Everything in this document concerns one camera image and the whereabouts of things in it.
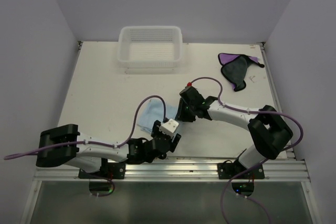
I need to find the left black base bracket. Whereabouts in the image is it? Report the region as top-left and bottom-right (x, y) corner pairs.
(78, 160), (126, 180)

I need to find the black base bracket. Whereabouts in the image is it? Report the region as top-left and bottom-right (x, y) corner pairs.
(78, 160), (126, 180)
(217, 160), (265, 179)

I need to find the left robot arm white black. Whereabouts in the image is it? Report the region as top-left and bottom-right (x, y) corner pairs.
(36, 119), (181, 178)

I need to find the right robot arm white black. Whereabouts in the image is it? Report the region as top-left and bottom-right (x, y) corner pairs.
(176, 86), (293, 179)

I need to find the right black base bracket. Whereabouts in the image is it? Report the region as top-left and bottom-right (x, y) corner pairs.
(217, 160), (265, 179)

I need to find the purple and grey towel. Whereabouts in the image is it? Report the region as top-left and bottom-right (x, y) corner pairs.
(218, 53), (265, 92)

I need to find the white plastic basket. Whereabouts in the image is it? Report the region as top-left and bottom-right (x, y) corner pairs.
(117, 26), (183, 68)

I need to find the light blue towel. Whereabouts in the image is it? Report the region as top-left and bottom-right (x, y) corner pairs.
(137, 99), (178, 133)

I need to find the aluminium mounting rail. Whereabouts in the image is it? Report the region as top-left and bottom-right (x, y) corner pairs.
(33, 157), (310, 182)

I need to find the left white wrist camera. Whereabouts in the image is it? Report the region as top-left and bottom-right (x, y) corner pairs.
(159, 119), (180, 137)

